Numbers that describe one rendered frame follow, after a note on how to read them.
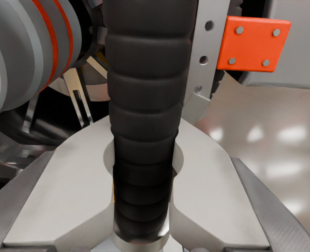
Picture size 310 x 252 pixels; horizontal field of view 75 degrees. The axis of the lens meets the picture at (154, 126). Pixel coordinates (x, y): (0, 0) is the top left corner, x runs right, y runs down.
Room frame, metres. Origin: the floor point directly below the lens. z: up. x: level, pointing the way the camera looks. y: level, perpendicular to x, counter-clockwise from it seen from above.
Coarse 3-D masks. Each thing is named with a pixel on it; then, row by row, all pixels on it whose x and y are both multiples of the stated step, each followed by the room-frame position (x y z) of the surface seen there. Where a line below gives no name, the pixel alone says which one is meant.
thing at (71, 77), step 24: (72, 0) 0.43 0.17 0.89; (96, 0) 0.40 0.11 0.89; (96, 24) 0.40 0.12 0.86; (96, 48) 0.40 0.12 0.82; (72, 72) 0.39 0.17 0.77; (48, 96) 0.54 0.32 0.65; (72, 96) 0.39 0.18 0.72; (0, 120) 0.37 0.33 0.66; (24, 120) 0.39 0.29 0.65; (48, 120) 0.44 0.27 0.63; (72, 120) 0.46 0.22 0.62; (96, 120) 0.41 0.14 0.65
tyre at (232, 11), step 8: (232, 0) 0.39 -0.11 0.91; (240, 0) 0.39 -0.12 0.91; (232, 8) 0.39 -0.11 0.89; (240, 8) 0.39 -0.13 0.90; (216, 72) 0.39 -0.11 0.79; (224, 72) 0.40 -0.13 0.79; (216, 80) 0.39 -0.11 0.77; (216, 88) 0.39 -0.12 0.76; (0, 128) 0.37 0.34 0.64; (8, 136) 0.36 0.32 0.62; (16, 136) 0.37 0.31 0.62; (24, 144) 0.36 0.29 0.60; (32, 144) 0.37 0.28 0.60; (40, 144) 0.37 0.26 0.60; (48, 144) 0.37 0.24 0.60
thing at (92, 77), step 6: (102, 12) 0.50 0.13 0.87; (90, 30) 0.50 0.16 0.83; (102, 48) 0.54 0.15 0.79; (84, 66) 0.54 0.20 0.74; (90, 66) 0.54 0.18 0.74; (84, 72) 0.54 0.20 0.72; (90, 72) 0.54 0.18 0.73; (96, 72) 0.54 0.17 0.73; (84, 78) 0.54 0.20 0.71; (90, 78) 0.54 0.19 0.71; (96, 78) 0.54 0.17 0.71; (102, 78) 0.54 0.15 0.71; (90, 84) 0.54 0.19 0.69
